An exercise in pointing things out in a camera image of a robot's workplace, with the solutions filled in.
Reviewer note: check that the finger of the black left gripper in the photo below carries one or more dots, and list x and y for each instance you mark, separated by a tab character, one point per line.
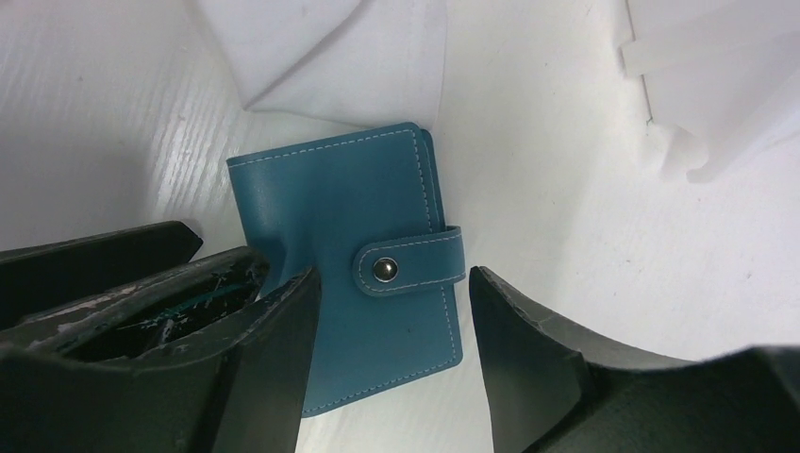
44	277

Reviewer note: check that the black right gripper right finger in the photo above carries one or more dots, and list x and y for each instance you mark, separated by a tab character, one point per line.
555	386

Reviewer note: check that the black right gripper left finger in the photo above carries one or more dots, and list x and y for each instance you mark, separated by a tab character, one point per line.
194	359

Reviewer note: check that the blue leather card holder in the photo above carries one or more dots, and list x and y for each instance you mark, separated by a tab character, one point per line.
364	209

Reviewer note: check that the white cloth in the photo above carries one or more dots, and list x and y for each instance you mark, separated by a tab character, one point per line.
360	63

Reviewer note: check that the clear plastic tray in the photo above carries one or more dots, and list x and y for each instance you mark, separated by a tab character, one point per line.
724	75

